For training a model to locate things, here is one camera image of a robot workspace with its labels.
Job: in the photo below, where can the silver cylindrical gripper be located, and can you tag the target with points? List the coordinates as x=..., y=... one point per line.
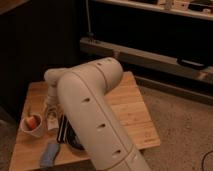
x=52, y=97

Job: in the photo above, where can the white bottle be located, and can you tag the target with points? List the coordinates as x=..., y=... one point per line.
x=52, y=118

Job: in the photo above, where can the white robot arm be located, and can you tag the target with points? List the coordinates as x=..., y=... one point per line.
x=80, y=91

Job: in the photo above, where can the black ceramic bowl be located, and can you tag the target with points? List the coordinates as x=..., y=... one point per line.
x=73, y=140

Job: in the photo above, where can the orange carrot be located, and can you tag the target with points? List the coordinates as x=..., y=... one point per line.
x=31, y=122

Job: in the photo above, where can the white cup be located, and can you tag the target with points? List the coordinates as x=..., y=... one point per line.
x=38, y=131

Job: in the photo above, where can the black ridged block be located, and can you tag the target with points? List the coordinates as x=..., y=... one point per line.
x=61, y=136

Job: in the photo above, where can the metal pole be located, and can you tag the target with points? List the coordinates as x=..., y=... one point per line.
x=90, y=33

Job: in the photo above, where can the blue grey cloth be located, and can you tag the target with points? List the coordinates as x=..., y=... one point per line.
x=48, y=157

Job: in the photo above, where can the wooden table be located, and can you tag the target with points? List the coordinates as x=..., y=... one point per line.
x=125, y=100

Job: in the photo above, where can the wooden shelf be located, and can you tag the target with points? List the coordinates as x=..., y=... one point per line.
x=156, y=8

